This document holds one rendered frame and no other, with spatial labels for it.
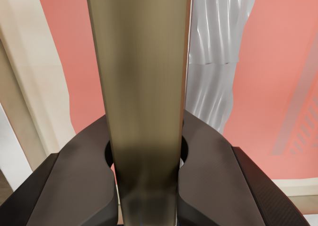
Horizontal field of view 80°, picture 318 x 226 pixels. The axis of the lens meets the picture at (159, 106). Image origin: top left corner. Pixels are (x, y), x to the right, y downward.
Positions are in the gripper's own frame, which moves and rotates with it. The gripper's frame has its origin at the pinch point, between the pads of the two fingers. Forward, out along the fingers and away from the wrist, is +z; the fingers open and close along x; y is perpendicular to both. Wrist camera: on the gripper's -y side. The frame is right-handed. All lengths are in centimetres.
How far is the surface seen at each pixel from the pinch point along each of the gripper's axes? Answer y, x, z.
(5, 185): 132, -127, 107
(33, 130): 8.0, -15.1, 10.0
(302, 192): 24.2, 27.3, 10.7
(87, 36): -3.2, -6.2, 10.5
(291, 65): 0.3, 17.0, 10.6
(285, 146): 12.9, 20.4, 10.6
